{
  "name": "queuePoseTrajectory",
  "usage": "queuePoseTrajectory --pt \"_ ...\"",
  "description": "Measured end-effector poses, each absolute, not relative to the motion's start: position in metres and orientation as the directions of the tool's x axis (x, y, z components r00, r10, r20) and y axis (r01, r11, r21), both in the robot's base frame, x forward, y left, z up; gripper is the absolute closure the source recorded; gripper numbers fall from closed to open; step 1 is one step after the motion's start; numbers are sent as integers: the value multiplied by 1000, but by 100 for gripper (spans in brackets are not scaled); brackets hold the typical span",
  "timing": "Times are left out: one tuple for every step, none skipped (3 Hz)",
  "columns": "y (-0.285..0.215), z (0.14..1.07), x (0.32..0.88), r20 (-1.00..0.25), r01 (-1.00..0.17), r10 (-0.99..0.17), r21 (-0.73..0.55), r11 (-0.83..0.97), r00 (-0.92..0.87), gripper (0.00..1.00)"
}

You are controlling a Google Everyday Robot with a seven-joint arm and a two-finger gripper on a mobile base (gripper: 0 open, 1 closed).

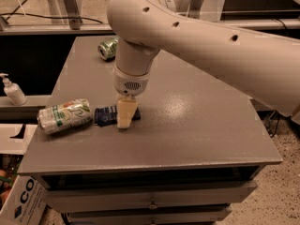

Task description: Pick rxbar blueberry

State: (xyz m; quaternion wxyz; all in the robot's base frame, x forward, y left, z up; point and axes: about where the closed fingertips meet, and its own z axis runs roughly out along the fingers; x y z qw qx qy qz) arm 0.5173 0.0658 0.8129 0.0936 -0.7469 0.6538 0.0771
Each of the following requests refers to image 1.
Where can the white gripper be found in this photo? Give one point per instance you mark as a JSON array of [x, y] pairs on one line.
[[131, 82]]

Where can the dark blue snack bar wrapper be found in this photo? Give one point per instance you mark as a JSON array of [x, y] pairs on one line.
[[107, 116]]

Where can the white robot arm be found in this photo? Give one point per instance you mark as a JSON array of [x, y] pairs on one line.
[[266, 67]]

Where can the green soda can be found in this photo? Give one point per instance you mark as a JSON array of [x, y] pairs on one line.
[[107, 48]]

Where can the white and green beverage can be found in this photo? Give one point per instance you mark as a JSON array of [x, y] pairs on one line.
[[63, 116]]

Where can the grey drawer cabinet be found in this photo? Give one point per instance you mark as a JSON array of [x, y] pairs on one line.
[[195, 151]]

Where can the white pump dispenser bottle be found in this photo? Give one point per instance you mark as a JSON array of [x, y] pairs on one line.
[[13, 91]]

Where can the white cardboard box with lettering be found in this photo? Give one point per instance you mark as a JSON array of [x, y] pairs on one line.
[[23, 205]]

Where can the grey metal frame rail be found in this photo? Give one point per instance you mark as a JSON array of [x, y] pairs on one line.
[[105, 29]]

